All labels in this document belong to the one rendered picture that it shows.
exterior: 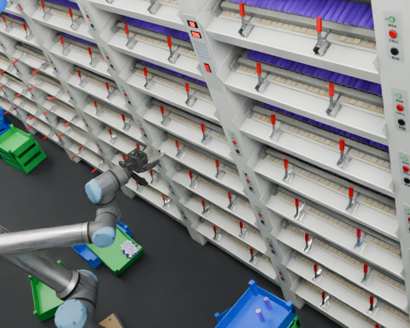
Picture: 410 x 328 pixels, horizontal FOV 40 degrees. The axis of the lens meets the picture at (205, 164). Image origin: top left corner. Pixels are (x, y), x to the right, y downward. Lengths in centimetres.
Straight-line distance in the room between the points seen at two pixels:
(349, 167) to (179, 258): 165
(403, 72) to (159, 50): 107
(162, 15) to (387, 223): 97
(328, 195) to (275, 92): 41
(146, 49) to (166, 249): 140
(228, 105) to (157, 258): 151
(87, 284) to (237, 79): 139
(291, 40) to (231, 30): 22
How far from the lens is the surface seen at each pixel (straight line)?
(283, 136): 184
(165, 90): 227
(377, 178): 164
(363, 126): 151
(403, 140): 144
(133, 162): 238
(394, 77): 133
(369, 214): 181
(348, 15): 147
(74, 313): 267
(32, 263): 266
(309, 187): 193
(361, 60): 139
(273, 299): 221
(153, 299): 305
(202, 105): 210
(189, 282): 303
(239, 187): 230
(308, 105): 162
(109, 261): 328
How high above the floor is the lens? 229
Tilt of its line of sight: 39 degrees down
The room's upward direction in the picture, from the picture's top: 22 degrees counter-clockwise
